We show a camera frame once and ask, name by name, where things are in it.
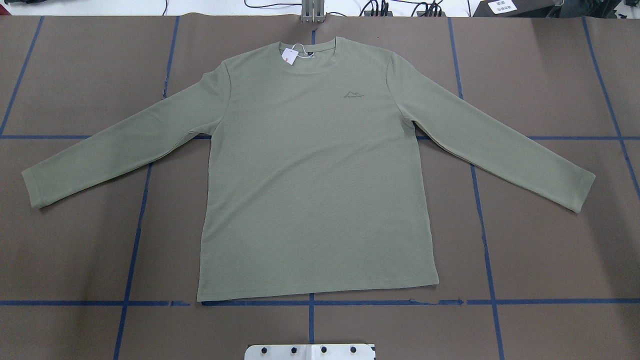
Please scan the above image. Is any olive green long-sleeve shirt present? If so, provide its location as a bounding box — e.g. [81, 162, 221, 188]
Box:
[22, 36, 595, 303]

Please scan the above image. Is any white hang tag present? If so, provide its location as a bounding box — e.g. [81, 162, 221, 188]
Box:
[281, 48, 299, 66]

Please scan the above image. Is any black box with label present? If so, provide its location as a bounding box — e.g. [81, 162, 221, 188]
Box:
[471, 0, 563, 18]

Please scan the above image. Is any grey aluminium post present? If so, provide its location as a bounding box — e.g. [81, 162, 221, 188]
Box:
[301, 0, 326, 24]

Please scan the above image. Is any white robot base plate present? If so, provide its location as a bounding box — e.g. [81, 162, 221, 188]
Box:
[244, 343, 377, 360]

